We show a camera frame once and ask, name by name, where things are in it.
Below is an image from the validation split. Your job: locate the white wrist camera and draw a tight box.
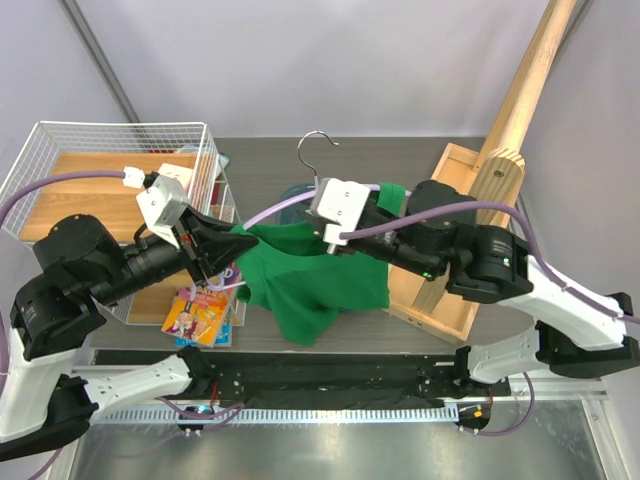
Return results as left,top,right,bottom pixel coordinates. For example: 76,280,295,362
123,166,189,248
310,178,371,255

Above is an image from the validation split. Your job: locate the light blue plush toy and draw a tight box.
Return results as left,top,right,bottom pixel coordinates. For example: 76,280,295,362
175,144,230,177

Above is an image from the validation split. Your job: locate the teal plastic basin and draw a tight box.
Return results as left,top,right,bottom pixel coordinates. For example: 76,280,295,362
277,182,321,229

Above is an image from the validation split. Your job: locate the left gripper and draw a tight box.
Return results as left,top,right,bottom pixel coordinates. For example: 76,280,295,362
94,203,263,304

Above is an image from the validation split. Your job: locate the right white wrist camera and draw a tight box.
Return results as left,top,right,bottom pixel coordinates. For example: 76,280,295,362
310,178,371,255

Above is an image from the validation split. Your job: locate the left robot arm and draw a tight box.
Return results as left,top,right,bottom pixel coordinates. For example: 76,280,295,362
1,209,258,461

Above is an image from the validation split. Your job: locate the pink white cube socket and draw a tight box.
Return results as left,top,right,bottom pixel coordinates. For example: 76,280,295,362
157,163,194,193

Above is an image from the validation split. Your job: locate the wooden clothes rack stand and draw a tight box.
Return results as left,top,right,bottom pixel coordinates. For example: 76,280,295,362
386,0,576,345

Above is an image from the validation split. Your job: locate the green tank top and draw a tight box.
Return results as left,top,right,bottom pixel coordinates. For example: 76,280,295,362
228,182,409,347

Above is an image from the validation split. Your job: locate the lilac plastic clothes hanger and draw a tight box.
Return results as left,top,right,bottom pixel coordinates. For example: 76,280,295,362
186,130,380,300

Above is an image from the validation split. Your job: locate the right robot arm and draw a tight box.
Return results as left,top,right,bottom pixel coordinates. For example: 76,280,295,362
300,178,639,395

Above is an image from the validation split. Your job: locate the white slotted cable duct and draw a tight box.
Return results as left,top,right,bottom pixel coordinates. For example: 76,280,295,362
98,404,459,426

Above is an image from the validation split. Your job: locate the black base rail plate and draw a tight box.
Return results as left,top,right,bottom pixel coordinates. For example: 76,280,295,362
94,349,511,410

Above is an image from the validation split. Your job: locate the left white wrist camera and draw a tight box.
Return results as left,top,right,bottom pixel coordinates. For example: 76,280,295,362
123,166,189,248

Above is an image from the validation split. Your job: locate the colourful children's book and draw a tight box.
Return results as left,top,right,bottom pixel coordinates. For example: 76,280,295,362
161,264,241,347

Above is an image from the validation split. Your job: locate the white wire shelf rack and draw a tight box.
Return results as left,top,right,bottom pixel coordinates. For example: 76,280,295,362
0,120,253,328

